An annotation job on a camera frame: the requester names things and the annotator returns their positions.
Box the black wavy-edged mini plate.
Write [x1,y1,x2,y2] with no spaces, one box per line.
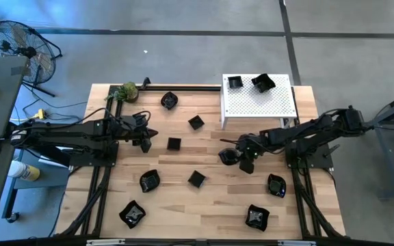
[118,200,147,230]
[250,72,276,94]
[244,204,271,232]
[139,169,161,193]
[218,148,243,167]

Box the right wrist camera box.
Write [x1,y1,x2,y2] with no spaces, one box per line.
[239,158,256,175]

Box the black floor fan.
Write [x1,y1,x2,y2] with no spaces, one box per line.
[0,19,64,98]

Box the grey lower shelf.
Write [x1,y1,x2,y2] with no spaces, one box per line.
[12,150,71,191]

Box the black aluminium table frame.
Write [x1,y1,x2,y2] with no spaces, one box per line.
[51,84,347,246]

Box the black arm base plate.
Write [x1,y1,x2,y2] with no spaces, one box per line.
[68,140,120,167]
[284,141,334,170]

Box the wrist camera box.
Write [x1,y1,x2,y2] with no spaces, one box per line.
[239,158,256,175]
[140,137,153,154]

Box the black leaf-shaped mini plate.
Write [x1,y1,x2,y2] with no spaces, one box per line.
[267,173,287,199]
[160,91,179,111]

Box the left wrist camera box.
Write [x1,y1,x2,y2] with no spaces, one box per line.
[140,137,153,154]

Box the white and yellow bottle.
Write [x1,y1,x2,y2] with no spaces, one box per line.
[8,159,41,182]

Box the silver metal bracket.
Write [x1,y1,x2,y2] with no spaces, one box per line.
[277,239,317,246]
[86,238,126,246]

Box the white perforated riser shelf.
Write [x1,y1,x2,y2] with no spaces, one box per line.
[220,73,299,131]

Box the potted green succulent plant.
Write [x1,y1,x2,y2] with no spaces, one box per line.
[104,81,140,104]

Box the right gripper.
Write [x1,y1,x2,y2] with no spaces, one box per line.
[219,134,265,160]

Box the black square mini plate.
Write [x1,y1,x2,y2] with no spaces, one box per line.
[187,114,206,131]
[227,75,244,90]
[166,137,182,151]
[187,169,207,189]

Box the yellow power connector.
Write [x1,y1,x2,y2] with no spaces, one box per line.
[29,108,47,120]

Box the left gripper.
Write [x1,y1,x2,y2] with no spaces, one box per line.
[127,118,159,142]

